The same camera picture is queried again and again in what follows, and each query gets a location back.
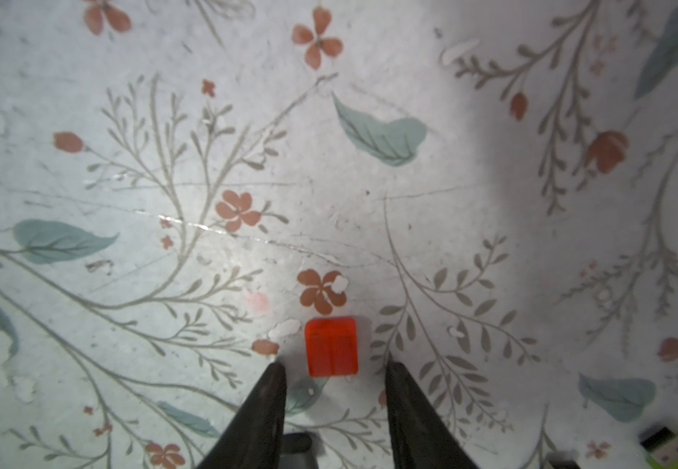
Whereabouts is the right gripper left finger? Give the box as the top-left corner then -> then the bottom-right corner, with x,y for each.
197,362 -> 287,469

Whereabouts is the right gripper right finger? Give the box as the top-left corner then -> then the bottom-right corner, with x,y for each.
385,361 -> 478,469

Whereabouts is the green usb drive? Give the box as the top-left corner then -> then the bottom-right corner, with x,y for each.
639,426 -> 678,469

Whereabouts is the black usb drive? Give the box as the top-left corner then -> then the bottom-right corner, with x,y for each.
278,433 -> 319,469

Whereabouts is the red usb cap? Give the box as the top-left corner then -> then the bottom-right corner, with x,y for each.
305,317 -> 359,378

